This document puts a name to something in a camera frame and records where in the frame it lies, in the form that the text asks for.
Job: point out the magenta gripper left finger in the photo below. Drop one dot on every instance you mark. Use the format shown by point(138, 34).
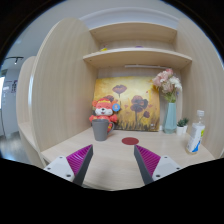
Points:
point(73, 167)

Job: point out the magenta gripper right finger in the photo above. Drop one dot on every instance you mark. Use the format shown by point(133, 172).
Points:
point(152, 166)

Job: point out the clear plastic water bottle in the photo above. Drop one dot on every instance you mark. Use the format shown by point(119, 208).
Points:
point(197, 132)

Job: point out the red round coaster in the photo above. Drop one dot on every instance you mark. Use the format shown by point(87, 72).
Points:
point(130, 141)

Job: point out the grey mug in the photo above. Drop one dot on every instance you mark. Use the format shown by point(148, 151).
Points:
point(101, 129)

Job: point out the light blue vase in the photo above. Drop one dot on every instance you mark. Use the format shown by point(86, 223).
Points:
point(170, 122)

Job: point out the small potted succulent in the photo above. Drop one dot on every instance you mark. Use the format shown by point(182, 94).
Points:
point(182, 126)

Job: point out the red plush fox toy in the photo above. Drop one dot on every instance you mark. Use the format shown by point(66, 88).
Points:
point(104, 110)

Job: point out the poppy flower painting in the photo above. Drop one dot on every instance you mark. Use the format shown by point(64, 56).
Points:
point(137, 99)

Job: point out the pink white flower bouquet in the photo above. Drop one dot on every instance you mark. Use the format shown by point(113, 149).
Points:
point(169, 85)

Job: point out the wooden desk shelf unit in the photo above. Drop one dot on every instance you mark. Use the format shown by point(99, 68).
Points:
point(56, 87)

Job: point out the under-shelf light bar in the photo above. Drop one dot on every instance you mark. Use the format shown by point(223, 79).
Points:
point(146, 66)

